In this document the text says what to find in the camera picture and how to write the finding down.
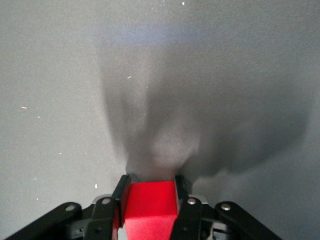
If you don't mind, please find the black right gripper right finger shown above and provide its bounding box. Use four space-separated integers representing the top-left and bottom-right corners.
172 174 283 240

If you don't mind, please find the small red cube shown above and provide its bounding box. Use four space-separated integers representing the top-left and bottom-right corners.
112 181 180 240

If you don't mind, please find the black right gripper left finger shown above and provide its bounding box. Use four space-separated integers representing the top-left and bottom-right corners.
4 174 132 240

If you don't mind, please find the dark grey table mat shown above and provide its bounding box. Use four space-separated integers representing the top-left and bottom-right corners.
0 0 320 240

